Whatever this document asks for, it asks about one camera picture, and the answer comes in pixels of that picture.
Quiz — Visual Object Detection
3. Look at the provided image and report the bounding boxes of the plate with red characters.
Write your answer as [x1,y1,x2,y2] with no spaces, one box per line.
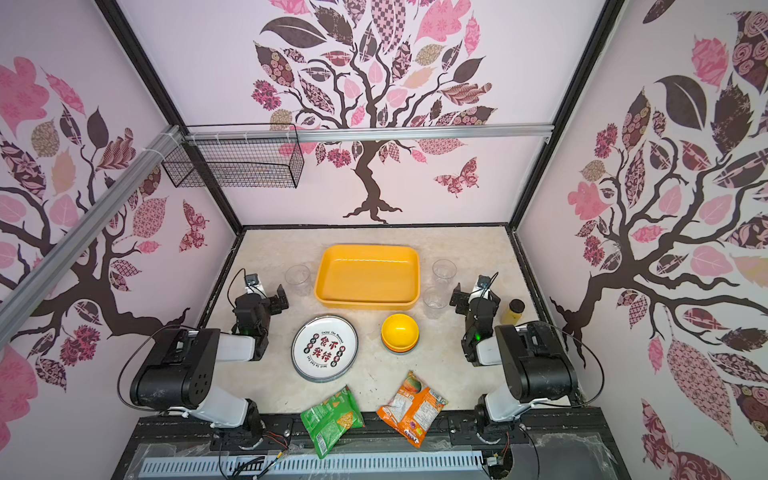
[291,314,359,383]

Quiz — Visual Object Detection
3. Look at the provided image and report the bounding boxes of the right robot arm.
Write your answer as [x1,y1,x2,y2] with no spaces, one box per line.
[449,276,578,444]

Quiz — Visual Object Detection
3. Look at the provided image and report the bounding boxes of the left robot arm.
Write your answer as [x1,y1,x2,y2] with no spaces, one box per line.
[120,285,290,444]

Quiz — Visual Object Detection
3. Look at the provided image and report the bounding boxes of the yellow plastic bin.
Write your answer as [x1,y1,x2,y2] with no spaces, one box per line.
[314,244,421,310]

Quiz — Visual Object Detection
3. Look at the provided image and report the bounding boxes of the yellow juice bottle black cap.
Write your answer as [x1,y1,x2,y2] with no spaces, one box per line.
[501,298,526,325]

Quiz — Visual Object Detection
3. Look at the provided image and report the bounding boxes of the clear cup front right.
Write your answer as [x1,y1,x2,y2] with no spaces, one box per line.
[422,286,450,319]

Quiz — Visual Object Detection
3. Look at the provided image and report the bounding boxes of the clear cup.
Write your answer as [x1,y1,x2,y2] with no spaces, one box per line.
[285,264,313,297]
[422,286,450,319]
[432,259,458,287]

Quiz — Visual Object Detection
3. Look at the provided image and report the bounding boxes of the clear cup back right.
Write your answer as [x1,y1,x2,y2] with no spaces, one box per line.
[432,259,458,287]

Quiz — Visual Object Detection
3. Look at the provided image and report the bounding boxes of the clear cup left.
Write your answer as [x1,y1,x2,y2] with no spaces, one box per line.
[285,264,313,297]

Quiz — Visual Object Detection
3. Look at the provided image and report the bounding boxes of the yellow stacked bowls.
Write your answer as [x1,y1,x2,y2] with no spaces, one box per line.
[381,313,420,354]

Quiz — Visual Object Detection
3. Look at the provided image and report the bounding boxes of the orange snack bag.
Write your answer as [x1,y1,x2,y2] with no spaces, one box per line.
[377,371,448,449]

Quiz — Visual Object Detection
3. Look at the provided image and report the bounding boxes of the green snack bag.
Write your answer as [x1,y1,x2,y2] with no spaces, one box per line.
[300,386,366,459]

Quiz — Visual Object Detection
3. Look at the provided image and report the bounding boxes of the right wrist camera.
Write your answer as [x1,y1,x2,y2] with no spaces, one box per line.
[475,275,493,291]

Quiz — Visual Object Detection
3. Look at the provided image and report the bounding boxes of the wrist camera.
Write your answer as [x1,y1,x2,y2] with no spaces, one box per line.
[244,274,261,290]
[475,275,493,291]

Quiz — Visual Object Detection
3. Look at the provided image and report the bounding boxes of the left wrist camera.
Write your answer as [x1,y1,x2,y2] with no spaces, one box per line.
[244,274,261,290]

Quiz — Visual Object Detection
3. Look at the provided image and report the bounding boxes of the black wire basket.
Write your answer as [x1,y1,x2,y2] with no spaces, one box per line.
[162,123,305,189]

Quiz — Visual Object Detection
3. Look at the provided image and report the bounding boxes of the white slotted cable duct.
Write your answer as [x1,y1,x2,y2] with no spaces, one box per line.
[129,451,484,479]

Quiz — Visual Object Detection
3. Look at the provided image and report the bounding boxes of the aluminium rail back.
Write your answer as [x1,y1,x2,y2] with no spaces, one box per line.
[185,123,554,143]

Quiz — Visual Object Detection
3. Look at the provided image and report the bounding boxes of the aluminium rail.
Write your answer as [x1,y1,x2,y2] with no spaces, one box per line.
[185,123,554,143]
[1,125,183,345]

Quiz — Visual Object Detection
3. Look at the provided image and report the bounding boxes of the aluminium rail left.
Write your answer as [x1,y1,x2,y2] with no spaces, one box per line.
[1,125,183,345]

